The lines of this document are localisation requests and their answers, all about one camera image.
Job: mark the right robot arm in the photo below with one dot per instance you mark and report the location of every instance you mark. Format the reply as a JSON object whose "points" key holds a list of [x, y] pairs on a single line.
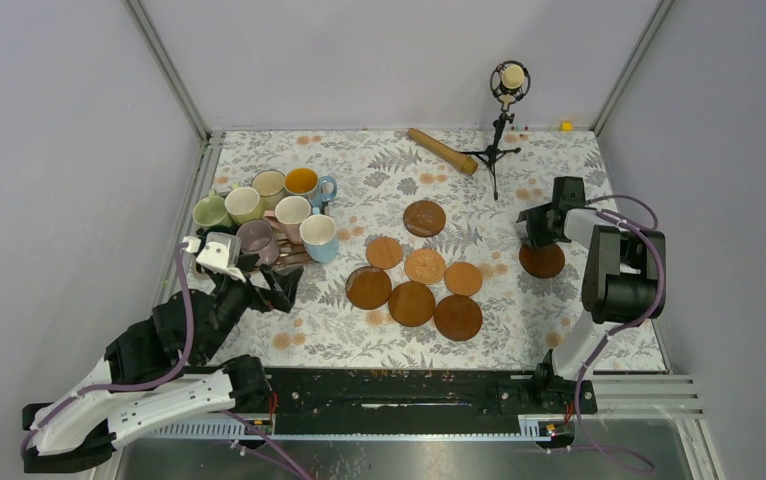
{"points": [[623, 285]]}

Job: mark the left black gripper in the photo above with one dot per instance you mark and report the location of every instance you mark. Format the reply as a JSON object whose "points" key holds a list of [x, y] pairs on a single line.
{"points": [[281, 294]]}

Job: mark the metal serving tray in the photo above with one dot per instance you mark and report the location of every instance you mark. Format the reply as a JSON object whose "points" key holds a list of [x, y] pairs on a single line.
{"points": [[290, 254]]}

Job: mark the light blue mug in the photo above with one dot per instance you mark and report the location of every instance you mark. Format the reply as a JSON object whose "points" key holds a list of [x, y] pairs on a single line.
{"points": [[319, 237]]}

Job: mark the light green mug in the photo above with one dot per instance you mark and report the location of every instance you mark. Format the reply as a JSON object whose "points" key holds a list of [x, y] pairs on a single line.
{"points": [[211, 211]]}

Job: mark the dark green mug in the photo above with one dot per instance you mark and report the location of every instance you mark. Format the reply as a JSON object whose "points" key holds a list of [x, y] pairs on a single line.
{"points": [[214, 232]]}

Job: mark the dark scuffed brown coaster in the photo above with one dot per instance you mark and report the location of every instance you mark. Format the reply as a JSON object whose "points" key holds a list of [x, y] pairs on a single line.
{"points": [[424, 218]]}

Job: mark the light cork coaster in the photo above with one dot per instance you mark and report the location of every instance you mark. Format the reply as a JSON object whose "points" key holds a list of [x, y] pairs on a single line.
{"points": [[384, 253], [463, 278]]}

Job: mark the glossy brown coaster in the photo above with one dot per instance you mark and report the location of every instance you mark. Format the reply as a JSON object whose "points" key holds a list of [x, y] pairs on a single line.
{"points": [[368, 287]]}

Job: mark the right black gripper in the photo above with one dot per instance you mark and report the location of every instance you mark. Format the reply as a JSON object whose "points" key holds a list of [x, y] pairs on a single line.
{"points": [[533, 216]]}

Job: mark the floral patterned table mat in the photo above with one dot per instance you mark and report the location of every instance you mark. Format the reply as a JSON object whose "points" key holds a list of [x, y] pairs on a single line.
{"points": [[379, 174]]}

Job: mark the beige mug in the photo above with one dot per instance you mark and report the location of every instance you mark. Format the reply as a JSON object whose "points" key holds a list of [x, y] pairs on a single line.
{"points": [[270, 185]]}

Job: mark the wooden rolling pin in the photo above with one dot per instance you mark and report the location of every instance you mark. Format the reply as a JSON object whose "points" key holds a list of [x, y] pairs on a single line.
{"points": [[461, 162]]}

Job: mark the mauve purple mug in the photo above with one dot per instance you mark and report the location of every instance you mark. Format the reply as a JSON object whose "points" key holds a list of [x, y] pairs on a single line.
{"points": [[257, 238]]}

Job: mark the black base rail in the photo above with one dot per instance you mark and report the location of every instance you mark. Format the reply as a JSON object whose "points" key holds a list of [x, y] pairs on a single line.
{"points": [[390, 402]]}

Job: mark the blue mug orange inside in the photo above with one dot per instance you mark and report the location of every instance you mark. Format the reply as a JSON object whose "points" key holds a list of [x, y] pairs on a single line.
{"points": [[306, 183]]}

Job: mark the woven rattan coaster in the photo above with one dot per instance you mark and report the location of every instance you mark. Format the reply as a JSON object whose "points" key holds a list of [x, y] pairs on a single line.
{"points": [[425, 266]]}

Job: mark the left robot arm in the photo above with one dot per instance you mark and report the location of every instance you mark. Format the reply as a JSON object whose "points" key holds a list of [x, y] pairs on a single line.
{"points": [[155, 373]]}

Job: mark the yellow-green mug white inside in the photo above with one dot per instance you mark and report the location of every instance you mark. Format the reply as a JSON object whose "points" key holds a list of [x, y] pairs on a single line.
{"points": [[244, 204]]}

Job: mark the pink mug white inside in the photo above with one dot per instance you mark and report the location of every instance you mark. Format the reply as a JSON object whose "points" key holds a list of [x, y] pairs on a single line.
{"points": [[288, 216]]}

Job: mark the microphone on black tripod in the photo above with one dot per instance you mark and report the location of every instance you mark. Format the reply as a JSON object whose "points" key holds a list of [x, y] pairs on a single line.
{"points": [[510, 82]]}

